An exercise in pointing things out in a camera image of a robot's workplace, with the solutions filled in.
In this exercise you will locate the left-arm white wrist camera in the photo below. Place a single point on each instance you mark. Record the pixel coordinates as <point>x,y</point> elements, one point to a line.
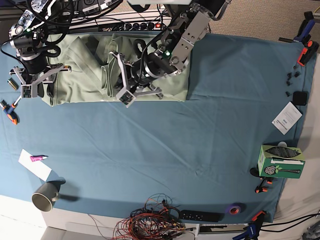
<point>126,97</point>

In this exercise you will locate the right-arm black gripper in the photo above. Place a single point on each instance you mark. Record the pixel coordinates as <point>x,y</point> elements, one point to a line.
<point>50,90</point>

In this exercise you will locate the blue table cloth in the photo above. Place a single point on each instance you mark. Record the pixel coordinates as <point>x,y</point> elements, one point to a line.
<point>198,152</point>

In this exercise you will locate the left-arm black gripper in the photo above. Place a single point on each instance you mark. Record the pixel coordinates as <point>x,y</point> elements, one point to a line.
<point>118,85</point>

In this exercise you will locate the black remote control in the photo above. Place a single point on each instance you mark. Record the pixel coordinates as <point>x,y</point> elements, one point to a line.
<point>200,216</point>

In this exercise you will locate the orange black table clamp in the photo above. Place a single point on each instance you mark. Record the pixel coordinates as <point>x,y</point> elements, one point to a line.
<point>310,48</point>

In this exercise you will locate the small green battery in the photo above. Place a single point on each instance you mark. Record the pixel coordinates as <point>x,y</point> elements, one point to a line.
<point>13,84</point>

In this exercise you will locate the right-arm white wrist camera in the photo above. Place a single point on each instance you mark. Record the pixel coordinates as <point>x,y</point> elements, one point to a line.
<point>26,91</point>

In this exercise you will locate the small orange spring clamp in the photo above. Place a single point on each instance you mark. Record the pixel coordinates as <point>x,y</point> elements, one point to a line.
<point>261,187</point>

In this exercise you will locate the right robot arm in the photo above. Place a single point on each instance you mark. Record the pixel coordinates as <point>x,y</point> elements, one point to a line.
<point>35,38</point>

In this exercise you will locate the white printed card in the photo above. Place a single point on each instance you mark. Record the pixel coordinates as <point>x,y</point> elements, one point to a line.
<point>287,118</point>

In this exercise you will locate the green cardboard box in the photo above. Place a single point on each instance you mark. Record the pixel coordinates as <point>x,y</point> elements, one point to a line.
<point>280,162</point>

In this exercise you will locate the purple tape roll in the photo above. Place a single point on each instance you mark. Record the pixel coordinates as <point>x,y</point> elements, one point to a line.
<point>233,209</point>

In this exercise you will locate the blue black clamp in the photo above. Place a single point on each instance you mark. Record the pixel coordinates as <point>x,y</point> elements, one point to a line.
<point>303,35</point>

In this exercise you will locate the black square box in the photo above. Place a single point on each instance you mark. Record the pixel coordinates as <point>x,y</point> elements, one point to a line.
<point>300,98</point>

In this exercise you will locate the white paper sheet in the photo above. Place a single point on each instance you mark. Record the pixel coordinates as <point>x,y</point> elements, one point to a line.
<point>38,168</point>

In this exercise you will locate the black power strip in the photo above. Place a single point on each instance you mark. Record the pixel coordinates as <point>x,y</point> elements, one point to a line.
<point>136,26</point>

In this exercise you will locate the blue orange bar clamp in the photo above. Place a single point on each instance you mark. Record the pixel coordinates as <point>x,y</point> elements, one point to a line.
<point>253,229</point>

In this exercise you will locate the grey ceramic mug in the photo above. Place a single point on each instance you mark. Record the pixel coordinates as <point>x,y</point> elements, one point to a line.
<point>45,197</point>

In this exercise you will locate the green T-shirt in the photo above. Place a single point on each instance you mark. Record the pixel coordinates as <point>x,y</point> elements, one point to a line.
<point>94,71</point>

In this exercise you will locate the pink glue tube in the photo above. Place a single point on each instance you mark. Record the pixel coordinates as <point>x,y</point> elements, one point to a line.
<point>38,158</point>

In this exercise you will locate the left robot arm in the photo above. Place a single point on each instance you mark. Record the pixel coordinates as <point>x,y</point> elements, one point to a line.
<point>166,54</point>

